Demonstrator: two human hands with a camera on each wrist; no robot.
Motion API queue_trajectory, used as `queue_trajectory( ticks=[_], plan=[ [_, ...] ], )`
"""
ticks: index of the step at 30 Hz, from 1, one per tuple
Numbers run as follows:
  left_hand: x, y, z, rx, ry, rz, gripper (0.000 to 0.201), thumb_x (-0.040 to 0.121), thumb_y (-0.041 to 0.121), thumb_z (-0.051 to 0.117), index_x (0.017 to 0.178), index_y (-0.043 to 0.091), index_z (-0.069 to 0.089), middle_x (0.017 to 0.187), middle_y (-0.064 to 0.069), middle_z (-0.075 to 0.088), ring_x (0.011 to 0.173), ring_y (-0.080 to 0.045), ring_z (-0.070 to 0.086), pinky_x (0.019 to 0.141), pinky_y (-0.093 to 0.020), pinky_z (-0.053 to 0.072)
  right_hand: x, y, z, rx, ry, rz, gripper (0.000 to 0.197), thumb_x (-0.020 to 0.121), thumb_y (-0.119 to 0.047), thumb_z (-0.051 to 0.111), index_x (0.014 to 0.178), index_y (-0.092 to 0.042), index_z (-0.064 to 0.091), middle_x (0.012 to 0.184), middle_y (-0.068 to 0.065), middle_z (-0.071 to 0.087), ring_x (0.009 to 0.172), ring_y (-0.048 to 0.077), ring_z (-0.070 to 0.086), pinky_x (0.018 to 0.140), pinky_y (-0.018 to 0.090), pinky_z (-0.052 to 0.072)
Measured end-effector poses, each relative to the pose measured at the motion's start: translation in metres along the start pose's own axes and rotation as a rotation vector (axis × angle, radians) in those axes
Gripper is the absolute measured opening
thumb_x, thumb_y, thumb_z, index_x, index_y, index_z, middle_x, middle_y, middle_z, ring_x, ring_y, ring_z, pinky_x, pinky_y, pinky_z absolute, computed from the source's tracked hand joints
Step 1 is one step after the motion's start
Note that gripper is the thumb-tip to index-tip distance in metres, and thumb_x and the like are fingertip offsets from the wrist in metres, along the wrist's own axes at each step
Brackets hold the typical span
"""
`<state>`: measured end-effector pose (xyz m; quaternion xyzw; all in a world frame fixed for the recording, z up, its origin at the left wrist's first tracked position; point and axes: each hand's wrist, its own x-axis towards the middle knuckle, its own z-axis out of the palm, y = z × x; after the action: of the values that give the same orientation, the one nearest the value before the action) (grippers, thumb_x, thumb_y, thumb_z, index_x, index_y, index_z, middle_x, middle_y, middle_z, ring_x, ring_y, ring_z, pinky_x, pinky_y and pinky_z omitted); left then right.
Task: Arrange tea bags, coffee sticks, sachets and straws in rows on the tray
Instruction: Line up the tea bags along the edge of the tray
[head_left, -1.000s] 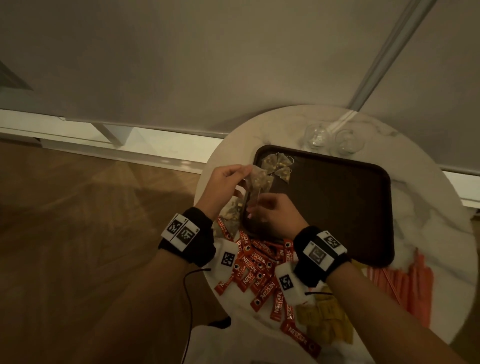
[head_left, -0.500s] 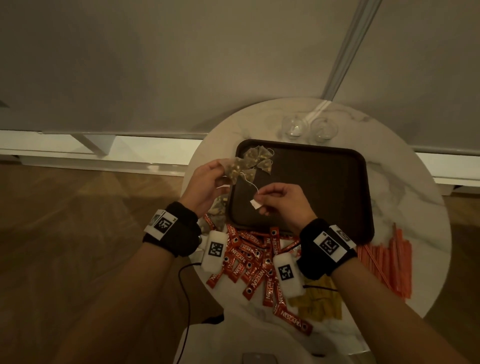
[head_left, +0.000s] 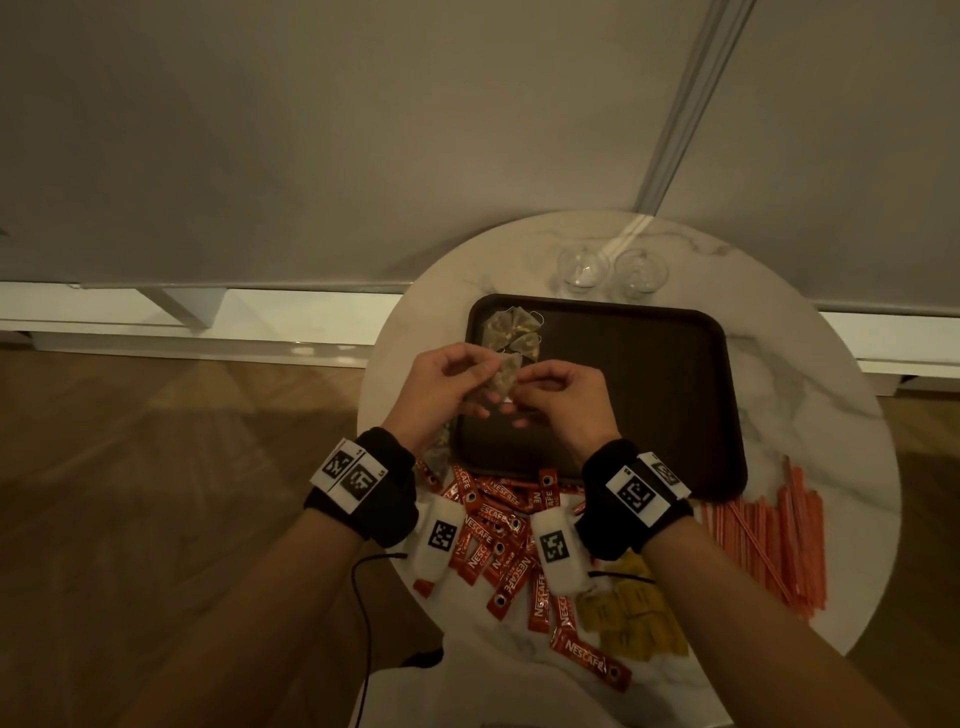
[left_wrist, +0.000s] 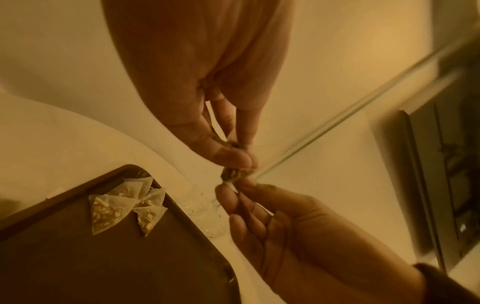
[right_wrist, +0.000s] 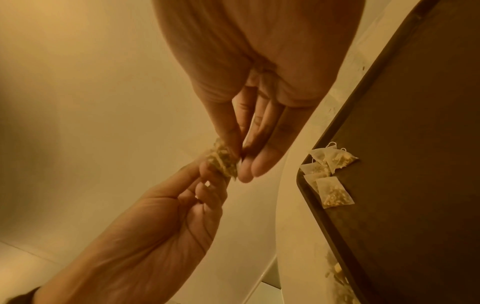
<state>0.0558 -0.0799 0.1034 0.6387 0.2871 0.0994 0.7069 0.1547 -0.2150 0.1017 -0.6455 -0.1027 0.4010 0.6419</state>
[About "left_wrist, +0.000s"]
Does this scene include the person's right hand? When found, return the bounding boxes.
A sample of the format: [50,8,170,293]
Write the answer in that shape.
[215,179,427,304]

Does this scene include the person's left hand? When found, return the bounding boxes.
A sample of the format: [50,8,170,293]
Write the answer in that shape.
[100,0,296,170]

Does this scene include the pyramid tea bag with string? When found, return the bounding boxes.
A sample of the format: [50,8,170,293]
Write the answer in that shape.
[88,194,145,236]
[135,176,156,191]
[107,181,146,199]
[219,139,258,192]
[132,205,169,238]
[140,187,168,208]

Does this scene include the dark brown tray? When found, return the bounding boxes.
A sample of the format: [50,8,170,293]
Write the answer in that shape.
[0,164,242,304]

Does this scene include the black right wristband with markers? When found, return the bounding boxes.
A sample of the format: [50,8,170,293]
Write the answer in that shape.
[411,262,480,304]

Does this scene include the dark framed glass panel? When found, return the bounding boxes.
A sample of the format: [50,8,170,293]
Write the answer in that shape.
[399,86,480,272]

